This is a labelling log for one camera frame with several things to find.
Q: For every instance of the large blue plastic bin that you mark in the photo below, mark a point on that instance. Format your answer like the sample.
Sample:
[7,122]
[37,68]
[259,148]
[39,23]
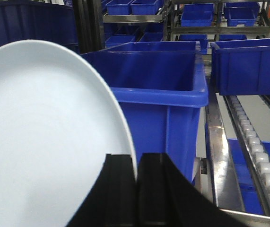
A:
[161,88]

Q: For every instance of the background steel rack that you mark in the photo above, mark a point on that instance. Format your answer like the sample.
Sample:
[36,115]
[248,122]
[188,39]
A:
[168,13]

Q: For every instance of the blue bin lower shelf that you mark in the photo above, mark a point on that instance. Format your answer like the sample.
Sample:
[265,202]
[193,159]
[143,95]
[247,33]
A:
[248,191]

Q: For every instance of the blue bin on rollers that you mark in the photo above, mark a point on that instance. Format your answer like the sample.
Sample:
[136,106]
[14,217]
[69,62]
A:
[241,67]

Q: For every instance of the light blue round plate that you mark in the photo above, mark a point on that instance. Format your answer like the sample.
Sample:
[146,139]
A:
[58,121]

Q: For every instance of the blue bin upper right rack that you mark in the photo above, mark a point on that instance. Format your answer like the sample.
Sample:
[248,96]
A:
[241,13]

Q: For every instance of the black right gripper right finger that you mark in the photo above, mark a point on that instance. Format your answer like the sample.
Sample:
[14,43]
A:
[167,199]

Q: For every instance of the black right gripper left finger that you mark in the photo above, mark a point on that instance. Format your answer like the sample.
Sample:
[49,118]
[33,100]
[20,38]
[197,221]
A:
[112,201]

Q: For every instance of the steel roller conveyor shelf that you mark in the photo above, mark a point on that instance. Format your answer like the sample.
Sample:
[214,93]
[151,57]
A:
[223,182]

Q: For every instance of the blue bin rack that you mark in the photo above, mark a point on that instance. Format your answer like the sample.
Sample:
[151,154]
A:
[241,13]
[195,15]

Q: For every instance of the dark blue bin far left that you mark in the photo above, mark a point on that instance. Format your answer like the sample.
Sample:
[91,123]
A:
[26,19]

